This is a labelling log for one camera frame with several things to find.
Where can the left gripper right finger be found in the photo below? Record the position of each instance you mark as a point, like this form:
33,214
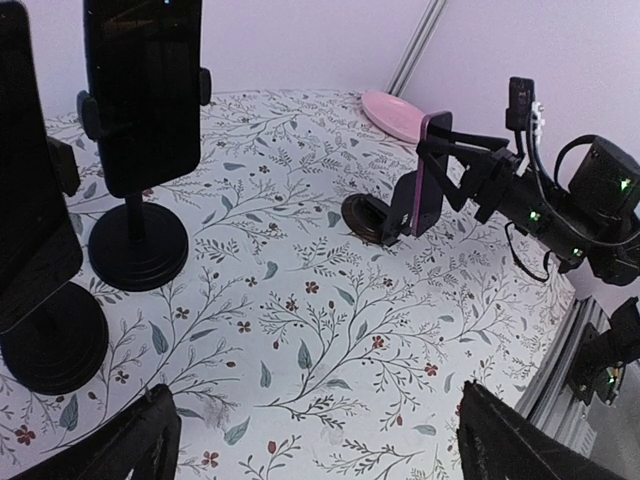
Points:
495,443

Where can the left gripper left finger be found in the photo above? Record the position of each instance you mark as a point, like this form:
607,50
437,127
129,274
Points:
140,442

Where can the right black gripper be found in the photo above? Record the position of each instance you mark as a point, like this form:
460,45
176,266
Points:
466,149

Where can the black phone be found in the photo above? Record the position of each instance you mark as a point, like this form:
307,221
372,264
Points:
428,196
144,95
39,248

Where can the black phone stand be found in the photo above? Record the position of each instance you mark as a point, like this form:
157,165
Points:
140,245
60,345

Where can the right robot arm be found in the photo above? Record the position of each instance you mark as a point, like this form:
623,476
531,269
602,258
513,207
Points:
483,169

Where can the small black charging stand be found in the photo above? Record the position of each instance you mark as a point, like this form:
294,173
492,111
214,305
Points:
377,222

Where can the pink plate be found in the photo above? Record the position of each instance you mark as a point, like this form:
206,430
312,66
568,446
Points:
393,115

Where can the floral table mat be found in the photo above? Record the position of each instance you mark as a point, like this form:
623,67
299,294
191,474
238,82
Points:
293,349

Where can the front aluminium rail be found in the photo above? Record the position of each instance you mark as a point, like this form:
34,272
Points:
606,429

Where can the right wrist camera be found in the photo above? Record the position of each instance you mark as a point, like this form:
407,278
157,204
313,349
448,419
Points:
523,109

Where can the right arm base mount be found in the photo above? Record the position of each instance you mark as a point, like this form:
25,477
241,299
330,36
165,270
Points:
600,356

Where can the right aluminium frame post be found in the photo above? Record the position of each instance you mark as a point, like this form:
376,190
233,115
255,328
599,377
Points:
418,43

